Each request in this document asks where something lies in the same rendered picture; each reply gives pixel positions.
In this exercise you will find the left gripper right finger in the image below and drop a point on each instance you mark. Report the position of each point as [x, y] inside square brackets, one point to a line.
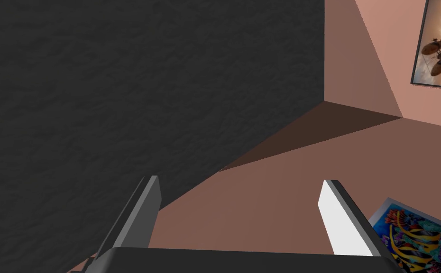
[342, 223]

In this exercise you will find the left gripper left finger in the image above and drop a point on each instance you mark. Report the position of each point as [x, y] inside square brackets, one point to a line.
[139, 220]

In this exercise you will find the colourful abstract picture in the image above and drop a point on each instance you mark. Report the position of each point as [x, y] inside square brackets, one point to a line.
[419, 239]

